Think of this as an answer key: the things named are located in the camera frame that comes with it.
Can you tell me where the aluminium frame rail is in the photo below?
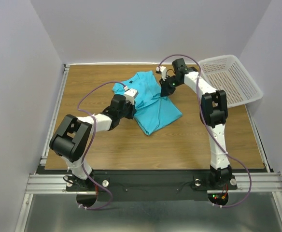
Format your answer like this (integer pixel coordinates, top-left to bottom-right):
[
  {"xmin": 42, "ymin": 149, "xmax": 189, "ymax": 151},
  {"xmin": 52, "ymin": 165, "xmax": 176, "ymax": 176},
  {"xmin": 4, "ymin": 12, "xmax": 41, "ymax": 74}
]
[
  {"xmin": 245, "ymin": 105, "xmax": 274, "ymax": 173},
  {"xmin": 25, "ymin": 173, "xmax": 282, "ymax": 194},
  {"xmin": 40, "ymin": 64, "xmax": 70, "ymax": 166}
]

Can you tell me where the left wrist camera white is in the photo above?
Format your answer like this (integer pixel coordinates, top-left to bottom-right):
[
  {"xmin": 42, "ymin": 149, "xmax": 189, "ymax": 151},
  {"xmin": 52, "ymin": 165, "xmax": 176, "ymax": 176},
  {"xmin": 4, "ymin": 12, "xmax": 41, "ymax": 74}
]
[{"xmin": 124, "ymin": 88, "xmax": 138, "ymax": 105}]

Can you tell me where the turquoise t shirt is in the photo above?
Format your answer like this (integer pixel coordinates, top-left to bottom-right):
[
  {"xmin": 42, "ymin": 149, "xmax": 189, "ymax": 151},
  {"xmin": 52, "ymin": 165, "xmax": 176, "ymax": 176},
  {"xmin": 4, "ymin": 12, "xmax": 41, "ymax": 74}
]
[{"xmin": 122, "ymin": 71, "xmax": 183, "ymax": 136}]

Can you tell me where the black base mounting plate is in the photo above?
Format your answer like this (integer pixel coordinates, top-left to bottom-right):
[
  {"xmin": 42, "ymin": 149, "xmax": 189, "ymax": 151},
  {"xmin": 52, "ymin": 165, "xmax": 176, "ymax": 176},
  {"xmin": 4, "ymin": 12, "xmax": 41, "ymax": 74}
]
[{"xmin": 63, "ymin": 170, "xmax": 238, "ymax": 202}]

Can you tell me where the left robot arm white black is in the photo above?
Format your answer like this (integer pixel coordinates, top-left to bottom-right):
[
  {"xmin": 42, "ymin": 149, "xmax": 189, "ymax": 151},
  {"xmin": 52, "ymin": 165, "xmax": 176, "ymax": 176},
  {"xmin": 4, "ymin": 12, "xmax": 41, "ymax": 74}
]
[{"xmin": 49, "ymin": 90, "xmax": 137, "ymax": 188}]

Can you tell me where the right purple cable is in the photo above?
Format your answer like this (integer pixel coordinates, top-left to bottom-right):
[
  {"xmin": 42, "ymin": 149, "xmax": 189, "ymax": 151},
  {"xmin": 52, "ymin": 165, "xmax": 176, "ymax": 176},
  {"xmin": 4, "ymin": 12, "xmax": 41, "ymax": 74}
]
[{"xmin": 158, "ymin": 54, "xmax": 252, "ymax": 209}]

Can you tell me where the white plastic basket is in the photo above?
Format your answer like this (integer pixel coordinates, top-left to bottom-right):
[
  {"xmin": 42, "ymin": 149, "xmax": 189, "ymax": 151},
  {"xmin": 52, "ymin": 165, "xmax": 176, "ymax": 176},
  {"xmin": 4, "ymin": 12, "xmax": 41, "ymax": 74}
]
[{"xmin": 199, "ymin": 55, "xmax": 263, "ymax": 108}]

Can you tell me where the left aluminium frame rail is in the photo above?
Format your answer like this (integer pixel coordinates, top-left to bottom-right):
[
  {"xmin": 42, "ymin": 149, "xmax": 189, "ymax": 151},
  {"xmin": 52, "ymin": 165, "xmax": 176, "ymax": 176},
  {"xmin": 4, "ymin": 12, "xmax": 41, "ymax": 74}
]
[{"xmin": 40, "ymin": 64, "xmax": 70, "ymax": 166}]

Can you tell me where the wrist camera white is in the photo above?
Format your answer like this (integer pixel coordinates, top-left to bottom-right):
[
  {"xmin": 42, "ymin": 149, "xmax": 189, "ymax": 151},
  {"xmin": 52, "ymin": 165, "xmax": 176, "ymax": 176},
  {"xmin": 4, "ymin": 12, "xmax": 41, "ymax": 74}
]
[
  {"xmin": 124, "ymin": 88, "xmax": 138, "ymax": 105},
  {"xmin": 155, "ymin": 66, "xmax": 167, "ymax": 84}
]

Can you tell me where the right aluminium frame rail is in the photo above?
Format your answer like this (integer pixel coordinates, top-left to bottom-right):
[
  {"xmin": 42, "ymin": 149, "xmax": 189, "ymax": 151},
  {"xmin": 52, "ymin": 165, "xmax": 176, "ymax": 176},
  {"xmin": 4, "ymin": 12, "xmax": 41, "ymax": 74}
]
[{"xmin": 245, "ymin": 105, "xmax": 274, "ymax": 173}]

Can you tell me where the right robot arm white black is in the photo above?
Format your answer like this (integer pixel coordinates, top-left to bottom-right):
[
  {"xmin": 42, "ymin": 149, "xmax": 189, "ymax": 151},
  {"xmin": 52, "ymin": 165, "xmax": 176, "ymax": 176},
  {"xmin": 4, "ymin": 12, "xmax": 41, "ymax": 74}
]
[{"xmin": 156, "ymin": 58, "xmax": 232, "ymax": 187}]

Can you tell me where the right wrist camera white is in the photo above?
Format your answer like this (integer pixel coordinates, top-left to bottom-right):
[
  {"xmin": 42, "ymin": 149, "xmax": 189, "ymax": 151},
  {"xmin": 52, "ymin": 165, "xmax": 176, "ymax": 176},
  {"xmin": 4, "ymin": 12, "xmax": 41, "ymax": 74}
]
[{"xmin": 155, "ymin": 66, "xmax": 167, "ymax": 84}]

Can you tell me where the front aluminium frame rail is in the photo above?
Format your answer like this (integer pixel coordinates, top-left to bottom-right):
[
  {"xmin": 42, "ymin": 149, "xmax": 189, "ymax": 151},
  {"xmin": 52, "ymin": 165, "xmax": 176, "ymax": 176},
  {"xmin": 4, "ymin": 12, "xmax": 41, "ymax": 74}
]
[{"xmin": 25, "ymin": 173, "xmax": 282, "ymax": 194}]

